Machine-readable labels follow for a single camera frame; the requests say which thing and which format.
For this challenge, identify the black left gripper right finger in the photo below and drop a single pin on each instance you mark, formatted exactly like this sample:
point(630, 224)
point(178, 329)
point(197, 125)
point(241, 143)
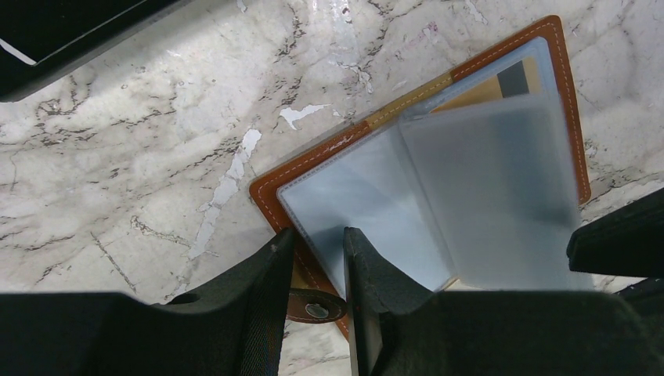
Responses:
point(399, 327)

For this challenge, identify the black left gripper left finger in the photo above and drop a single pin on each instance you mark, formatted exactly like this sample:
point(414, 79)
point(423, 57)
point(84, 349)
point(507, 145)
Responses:
point(231, 325)

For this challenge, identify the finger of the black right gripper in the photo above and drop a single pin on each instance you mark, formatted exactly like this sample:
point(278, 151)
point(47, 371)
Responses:
point(627, 242)

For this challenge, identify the brown leather card holder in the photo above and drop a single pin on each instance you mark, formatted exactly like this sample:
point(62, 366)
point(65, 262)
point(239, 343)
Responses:
point(486, 194)

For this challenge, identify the gold card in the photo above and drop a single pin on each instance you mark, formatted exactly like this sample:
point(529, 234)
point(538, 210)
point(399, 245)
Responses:
point(500, 80)

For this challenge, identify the black left tray box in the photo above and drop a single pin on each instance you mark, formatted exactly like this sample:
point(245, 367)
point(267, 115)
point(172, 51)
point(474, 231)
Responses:
point(41, 41)

